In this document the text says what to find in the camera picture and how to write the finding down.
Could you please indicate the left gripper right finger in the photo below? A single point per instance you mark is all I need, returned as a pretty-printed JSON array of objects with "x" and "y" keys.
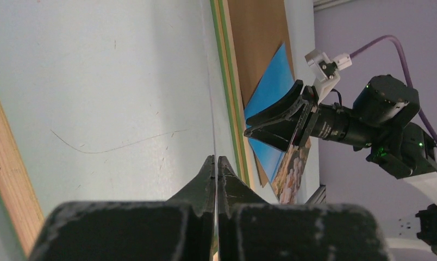
[{"x": 252, "y": 229}]

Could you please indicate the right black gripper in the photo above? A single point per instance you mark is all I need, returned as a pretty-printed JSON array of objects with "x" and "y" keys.
[{"x": 273, "y": 119}]

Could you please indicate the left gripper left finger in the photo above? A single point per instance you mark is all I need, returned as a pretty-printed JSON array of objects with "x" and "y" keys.
[{"x": 180, "y": 228}]

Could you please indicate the seaside landscape photo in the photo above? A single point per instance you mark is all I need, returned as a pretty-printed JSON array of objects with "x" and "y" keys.
[{"x": 284, "y": 171}]

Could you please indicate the clear glass sheet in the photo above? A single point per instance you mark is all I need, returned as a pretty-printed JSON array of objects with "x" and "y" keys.
[{"x": 210, "y": 90}]

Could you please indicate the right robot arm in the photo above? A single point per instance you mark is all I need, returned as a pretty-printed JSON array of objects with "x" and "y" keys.
[{"x": 380, "y": 120}]

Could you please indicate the brown backing board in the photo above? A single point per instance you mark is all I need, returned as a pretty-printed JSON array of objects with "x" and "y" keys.
[{"x": 248, "y": 34}]

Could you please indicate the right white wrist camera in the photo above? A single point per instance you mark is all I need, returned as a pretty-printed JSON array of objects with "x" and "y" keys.
[{"x": 326, "y": 71}]

